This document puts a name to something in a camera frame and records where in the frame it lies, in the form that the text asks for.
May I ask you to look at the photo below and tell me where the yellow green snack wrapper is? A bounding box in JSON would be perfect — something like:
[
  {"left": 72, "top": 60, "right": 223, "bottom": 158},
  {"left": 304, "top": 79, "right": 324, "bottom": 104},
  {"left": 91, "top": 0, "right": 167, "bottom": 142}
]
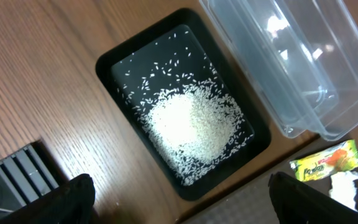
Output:
[{"left": 289, "top": 139, "right": 358, "bottom": 182}]

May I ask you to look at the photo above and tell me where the clear plastic bin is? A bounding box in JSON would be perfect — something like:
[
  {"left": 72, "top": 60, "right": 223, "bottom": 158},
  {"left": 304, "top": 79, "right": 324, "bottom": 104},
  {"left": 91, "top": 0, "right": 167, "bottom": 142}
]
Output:
[{"left": 201, "top": 0, "right": 358, "bottom": 141}]

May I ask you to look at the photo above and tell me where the white rice pile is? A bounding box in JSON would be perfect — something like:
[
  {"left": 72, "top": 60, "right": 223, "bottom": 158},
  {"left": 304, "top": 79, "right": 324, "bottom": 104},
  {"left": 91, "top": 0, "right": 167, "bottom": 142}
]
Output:
[{"left": 116, "top": 29, "right": 255, "bottom": 187}]

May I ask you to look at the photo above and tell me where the black waste tray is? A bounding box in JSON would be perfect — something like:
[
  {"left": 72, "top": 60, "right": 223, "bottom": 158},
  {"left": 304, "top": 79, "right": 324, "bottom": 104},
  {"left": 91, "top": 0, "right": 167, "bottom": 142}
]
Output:
[{"left": 95, "top": 8, "right": 271, "bottom": 201}]

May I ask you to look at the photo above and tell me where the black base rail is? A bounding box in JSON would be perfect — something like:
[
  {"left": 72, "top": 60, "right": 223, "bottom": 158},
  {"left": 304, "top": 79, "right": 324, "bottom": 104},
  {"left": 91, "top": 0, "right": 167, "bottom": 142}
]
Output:
[{"left": 0, "top": 141, "right": 65, "bottom": 219}]

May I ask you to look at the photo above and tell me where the brown serving tray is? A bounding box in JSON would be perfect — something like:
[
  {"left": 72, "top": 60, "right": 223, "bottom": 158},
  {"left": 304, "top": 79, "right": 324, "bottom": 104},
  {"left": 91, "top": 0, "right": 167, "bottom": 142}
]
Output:
[{"left": 182, "top": 138, "right": 358, "bottom": 223}]

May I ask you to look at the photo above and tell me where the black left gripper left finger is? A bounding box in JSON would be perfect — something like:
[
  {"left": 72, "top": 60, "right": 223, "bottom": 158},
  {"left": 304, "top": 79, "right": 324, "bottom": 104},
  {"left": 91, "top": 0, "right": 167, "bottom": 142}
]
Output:
[{"left": 0, "top": 174, "right": 95, "bottom": 224}]

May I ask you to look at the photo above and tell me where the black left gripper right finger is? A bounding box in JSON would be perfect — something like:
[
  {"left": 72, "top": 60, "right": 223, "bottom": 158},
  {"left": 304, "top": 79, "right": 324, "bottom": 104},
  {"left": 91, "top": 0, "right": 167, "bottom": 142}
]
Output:
[{"left": 268, "top": 172, "right": 358, "bottom": 224}]

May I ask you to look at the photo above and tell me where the white tissue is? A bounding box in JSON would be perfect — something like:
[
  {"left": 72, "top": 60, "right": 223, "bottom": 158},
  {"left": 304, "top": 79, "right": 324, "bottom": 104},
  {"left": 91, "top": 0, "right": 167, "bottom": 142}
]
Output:
[{"left": 329, "top": 171, "right": 358, "bottom": 213}]

